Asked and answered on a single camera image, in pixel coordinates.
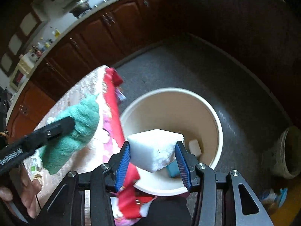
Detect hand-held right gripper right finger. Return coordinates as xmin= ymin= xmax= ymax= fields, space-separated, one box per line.
xmin=174 ymin=141 xmax=274 ymax=226

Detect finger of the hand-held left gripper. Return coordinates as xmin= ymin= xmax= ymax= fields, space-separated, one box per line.
xmin=0 ymin=116 xmax=76 ymax=176

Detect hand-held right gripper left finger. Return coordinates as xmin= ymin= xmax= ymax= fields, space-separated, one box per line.
xmin=39 ymin=141 xmax=141 ymax=226

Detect green fluffy cloth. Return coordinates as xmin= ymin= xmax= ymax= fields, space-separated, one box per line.
xmin=39 ymin=93 xmax=100 ymax=175

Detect small white foam piece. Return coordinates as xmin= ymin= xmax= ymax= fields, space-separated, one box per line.
xmin=189 ymin=139 xmax=202 ymax=157

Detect white foam block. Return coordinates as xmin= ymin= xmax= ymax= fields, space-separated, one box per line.
xmin=127 ymin=129 xmax=185 ymax=172

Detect white plastic bucket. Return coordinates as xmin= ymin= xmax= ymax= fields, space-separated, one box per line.
xmin=119 ymin=88 xmax=223 ymax=196

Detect red and pink plastic wrapper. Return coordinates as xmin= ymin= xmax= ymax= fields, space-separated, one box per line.
xmin=101 ymin=67 xmax=157 ymax=226

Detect person's left hand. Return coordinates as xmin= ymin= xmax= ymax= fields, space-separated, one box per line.
xmin=0 ymin=166 xmax=42 ymax=219

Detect embossed white tablecloth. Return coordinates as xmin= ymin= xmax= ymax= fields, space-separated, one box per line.
xmin=22 ymin=65 xmax=141 ymax=226

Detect person's dark clothing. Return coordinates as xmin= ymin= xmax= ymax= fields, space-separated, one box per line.
xmin=139 ymin=194 xmax=192 ymax=226

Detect cream microwave oven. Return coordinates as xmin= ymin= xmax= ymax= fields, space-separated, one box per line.
xmin=9 ymin=62 xmax=32 ymax=91

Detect small purple wrapper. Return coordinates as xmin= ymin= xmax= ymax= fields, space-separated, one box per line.
xmin=115 ymin=87 xmax=127 ymax=102

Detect brown wooden base cabinets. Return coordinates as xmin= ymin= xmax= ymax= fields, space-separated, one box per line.
xmin=5 ymin=0 xmax=301 ymax=142

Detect blue printed plastic bag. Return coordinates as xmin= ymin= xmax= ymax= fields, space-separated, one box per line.
xmin=261 ymin=187 xmax=288 ymax=215

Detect grey ceramic pot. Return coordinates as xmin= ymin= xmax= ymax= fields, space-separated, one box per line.
xmin=274 ymin=126 xmax=301 ymax=179

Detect dark cooking pot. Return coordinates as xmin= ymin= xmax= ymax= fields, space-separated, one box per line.
xmin=69 ymin=0 xmax=92 ymax=18

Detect beige kitchen countertop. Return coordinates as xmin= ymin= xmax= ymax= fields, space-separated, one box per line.
xmin=6 ymin=0 xmax=174 ymax=123

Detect cream panel wall cabinet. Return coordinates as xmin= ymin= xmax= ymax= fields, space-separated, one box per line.
xmin=0 ymin=12 xmax=45 ymax=76

